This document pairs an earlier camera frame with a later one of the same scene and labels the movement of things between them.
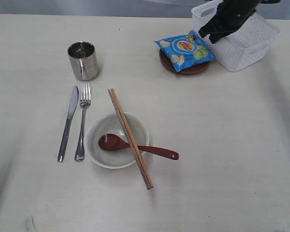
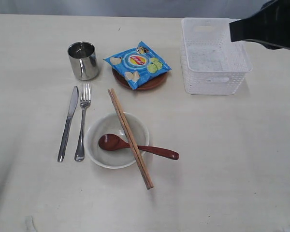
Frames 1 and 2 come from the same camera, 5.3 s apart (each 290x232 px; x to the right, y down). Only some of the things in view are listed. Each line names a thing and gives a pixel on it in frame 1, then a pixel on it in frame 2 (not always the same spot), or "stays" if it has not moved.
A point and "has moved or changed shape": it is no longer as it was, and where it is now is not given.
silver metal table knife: x=74 y=103 stays
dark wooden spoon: x=110 y=142 stays
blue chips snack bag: x=184 y=50 -> x=139 y=65
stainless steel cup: x=83 y=56 stays
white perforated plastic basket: x=243 y=48 has moved or changed shape
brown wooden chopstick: x=128 y=137 stays
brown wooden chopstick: x=122 y=113 stays
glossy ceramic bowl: x=111 y=123 stays
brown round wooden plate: x=167 y=64 -> x=149 y=85
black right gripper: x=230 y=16 -> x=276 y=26
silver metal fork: x=84 y=103 stays
